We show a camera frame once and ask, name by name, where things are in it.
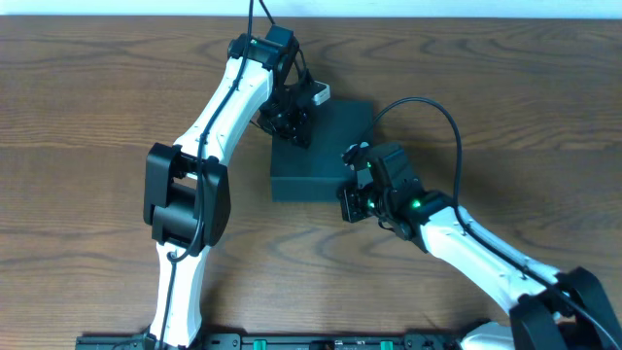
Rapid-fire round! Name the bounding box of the dark green gift box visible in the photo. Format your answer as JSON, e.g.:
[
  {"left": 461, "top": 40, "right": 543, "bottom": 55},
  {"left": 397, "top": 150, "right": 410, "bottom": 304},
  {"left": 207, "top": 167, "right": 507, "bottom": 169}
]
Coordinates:
[{"left": 270, "top": 100, "right": 373, "bottom": 202}]

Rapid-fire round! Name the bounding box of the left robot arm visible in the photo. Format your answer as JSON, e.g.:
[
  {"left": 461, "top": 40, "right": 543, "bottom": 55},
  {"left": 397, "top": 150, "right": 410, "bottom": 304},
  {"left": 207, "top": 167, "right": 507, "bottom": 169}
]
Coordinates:
[{"left": 143, "top": 24, "right": 329, "bottom": 349}]

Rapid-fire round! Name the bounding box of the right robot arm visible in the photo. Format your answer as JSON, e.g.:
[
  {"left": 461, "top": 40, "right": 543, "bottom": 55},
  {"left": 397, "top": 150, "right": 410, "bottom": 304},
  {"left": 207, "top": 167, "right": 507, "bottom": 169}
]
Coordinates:
[{"left": 337, "top": 142, "right": 621, "bottom": 349}]

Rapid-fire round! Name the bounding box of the black mounting rail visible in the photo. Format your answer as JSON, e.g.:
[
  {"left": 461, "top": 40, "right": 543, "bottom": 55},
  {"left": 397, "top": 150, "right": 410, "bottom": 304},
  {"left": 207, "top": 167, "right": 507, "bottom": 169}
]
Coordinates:
[{"left": 75, "top": 332, "right": 467, "bottom": 350}]

